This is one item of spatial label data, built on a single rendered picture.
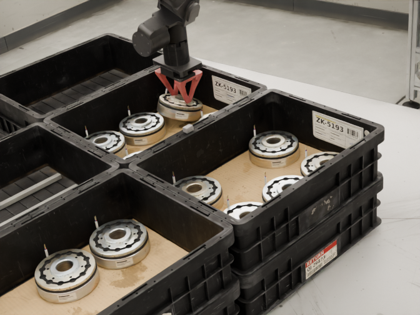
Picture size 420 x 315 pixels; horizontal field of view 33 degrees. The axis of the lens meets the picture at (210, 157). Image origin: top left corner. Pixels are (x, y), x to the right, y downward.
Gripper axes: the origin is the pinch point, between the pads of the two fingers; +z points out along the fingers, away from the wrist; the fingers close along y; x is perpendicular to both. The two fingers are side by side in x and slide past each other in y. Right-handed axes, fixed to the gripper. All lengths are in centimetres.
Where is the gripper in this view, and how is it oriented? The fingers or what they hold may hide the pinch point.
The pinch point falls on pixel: (181, 95)
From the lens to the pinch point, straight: 164.3
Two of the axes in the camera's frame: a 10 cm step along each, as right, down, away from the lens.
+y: 6.7, 3.7, -6.4
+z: 0.8, 8.2, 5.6
